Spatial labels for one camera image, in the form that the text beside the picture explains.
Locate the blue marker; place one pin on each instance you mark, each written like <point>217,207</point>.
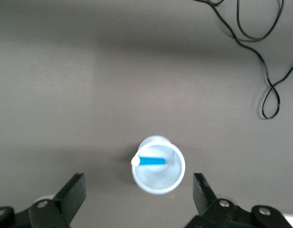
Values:
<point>151,161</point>

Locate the white flat rectangular pad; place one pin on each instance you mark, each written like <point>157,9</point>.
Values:
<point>292,221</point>

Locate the translucent blue plastic cup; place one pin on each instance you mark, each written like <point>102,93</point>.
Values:
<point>158,178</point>

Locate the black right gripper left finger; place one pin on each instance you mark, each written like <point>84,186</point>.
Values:
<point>70,197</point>

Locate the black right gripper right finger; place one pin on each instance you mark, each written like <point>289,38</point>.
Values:
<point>203,197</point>

